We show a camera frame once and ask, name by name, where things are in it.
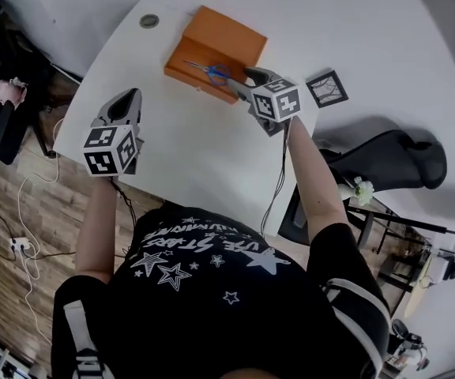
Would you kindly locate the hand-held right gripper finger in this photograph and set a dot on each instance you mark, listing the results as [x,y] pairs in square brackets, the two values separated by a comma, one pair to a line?
[241,90]

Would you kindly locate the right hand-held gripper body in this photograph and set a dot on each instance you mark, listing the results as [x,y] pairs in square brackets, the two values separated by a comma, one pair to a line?
[277,101]

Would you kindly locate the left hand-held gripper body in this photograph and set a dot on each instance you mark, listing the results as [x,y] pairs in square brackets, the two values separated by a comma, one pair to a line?
[109,152]

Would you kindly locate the orange wooden box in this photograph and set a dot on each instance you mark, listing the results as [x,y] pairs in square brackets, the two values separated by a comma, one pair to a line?
[223,34]

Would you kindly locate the person's left forearm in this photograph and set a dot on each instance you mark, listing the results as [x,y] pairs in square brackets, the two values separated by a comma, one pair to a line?
[95,227]

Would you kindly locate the person's right forearm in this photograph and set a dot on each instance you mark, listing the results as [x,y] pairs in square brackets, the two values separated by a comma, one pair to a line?
[314,188]

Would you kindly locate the white table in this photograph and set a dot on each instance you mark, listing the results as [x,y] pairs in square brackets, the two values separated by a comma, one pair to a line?
[196,144]

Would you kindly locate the black swivel chair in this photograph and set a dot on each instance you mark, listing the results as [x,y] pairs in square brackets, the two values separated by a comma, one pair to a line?
[2,132]

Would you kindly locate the white vase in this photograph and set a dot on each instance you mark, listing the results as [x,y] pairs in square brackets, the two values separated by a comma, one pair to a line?
[348,192]

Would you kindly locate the white headset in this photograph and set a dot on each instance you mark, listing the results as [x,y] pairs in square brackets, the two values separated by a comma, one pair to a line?
[6,91]

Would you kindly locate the white flower bunch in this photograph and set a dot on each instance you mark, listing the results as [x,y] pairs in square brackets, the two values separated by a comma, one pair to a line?
[365,191]

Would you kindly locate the white power strip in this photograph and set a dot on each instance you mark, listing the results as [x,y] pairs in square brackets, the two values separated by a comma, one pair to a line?
[19,244]

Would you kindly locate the black high-back office chair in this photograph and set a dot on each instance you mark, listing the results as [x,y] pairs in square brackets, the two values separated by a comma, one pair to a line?
[393,164]

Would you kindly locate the black star-print t-shirt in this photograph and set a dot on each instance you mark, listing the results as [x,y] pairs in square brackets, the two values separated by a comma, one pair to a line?
[211,310]

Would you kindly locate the white and black device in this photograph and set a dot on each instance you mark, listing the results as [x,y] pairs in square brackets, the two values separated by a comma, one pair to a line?
[442,267]

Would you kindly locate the round pale wooden table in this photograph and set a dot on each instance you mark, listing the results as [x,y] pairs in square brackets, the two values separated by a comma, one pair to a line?
[417,294]

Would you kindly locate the black headphones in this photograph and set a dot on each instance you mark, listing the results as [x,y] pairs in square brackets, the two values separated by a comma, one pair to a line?
[401,330]

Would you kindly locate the black picture frame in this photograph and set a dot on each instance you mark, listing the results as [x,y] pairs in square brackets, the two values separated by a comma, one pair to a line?
[327,88]

